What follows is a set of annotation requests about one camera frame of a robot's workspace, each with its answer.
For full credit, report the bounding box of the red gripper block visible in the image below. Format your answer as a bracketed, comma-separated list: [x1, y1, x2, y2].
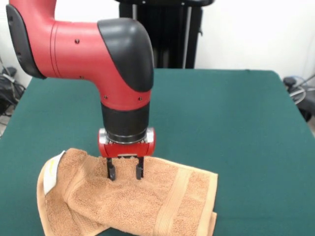
[97, 127, 156, 182]

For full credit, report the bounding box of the orange-brown terry towel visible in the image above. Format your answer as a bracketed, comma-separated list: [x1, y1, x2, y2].
[36, 147, 219, 236]

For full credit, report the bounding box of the dark green table cloth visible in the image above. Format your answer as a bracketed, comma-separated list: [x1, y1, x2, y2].
[0, 68, 315, 236]

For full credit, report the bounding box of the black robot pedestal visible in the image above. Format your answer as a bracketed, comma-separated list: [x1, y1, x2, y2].
[117, 0, 215, 69]

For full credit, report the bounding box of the black equipment with cables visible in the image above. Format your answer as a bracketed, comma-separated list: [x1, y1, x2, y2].
[0, 66, 27, 118]

